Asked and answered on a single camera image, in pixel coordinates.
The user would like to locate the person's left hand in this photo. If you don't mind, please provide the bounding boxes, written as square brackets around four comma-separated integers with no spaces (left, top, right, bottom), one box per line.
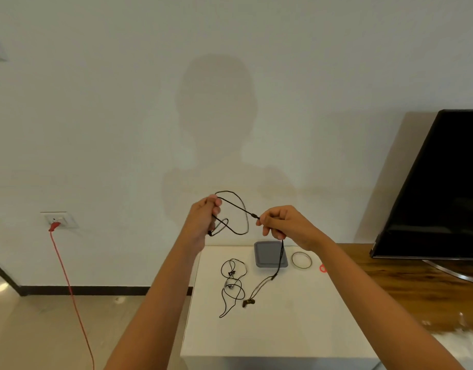
[180,194,223,255]

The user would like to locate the person's right hand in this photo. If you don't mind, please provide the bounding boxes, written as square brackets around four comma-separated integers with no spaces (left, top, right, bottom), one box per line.
[255,205,324,253]

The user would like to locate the clear tape roll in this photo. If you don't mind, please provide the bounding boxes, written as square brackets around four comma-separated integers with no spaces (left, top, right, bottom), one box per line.
[291,251,313,270]

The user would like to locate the grey lidded container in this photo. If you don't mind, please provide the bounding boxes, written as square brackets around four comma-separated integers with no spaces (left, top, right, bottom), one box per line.
[253,240,289,270]

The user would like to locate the black earphone cable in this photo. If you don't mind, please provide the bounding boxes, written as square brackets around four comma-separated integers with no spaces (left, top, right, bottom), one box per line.
[219,259,248,319]

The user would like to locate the black earphones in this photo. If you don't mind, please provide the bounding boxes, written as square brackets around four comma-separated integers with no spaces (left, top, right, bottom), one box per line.
[208,190,287,309]

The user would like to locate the person's right forearm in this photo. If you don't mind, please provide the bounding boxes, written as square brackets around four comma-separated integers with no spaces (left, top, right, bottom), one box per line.
[307,234,467,370]

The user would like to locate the person's left forearm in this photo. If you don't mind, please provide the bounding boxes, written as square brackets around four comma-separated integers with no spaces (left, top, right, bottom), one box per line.
[104,236,206,370]

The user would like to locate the wooden board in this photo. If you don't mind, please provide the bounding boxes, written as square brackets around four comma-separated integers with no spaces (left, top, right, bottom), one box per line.
[335,242,473,336]

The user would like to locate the black television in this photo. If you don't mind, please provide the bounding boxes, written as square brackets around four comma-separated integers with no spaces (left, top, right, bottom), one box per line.
[370,108,473,263]

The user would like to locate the silver television stand leg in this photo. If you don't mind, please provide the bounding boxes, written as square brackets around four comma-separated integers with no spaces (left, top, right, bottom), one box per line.
[421,260,473,286]

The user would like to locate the white wall socket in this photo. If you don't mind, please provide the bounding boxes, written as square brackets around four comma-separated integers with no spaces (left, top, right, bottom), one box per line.
[40,211,79,230]

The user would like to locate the red power cable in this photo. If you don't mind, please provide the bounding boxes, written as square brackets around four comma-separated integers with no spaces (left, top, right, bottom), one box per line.
[48,221,96,370]

